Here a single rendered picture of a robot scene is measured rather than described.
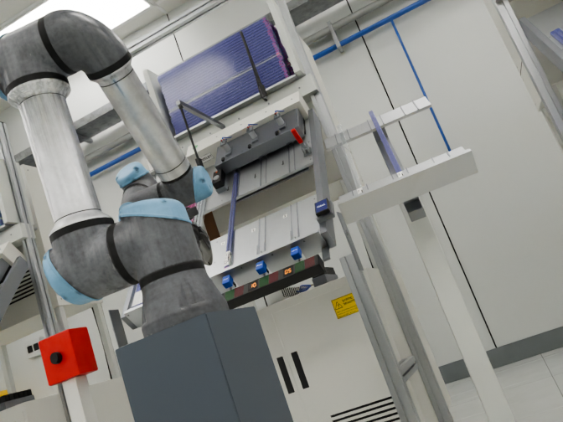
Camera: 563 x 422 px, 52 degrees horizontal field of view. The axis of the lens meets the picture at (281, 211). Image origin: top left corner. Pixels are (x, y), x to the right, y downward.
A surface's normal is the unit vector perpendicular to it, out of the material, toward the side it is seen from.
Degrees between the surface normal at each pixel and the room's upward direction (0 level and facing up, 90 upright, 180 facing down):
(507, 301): 90
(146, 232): 90
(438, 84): 90
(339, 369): 90
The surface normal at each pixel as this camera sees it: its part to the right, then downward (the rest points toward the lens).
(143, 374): -0.38, -0.09
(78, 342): 0.88, -0.39
